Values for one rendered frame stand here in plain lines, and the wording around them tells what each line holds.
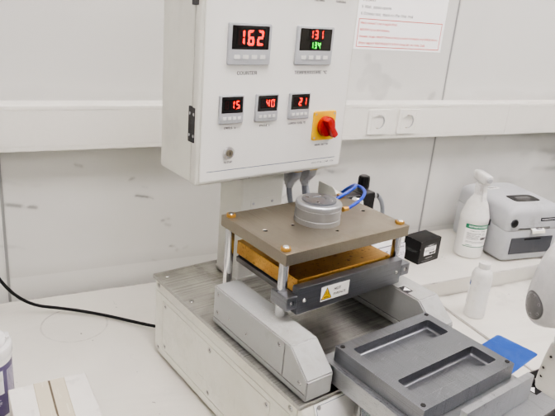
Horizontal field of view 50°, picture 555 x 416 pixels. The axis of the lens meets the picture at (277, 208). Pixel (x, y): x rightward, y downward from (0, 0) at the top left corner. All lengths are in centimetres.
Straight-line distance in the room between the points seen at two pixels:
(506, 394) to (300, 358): 27
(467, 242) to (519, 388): 94
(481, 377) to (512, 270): 93
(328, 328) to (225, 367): 19
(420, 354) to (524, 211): 96
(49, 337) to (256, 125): 64
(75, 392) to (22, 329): 38
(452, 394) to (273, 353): 26
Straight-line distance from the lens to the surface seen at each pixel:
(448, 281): 163
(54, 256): 149
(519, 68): 203
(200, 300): 110
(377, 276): 101
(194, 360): 112
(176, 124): 104
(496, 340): 150
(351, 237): 95
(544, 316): 104
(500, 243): 180
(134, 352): 128
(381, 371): 85
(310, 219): 97
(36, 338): 135
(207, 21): 95
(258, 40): 100
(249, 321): 93
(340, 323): 107
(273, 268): 95
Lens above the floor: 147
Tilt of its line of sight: 20 degrees down
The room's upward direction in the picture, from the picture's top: 5 degrees clockwise
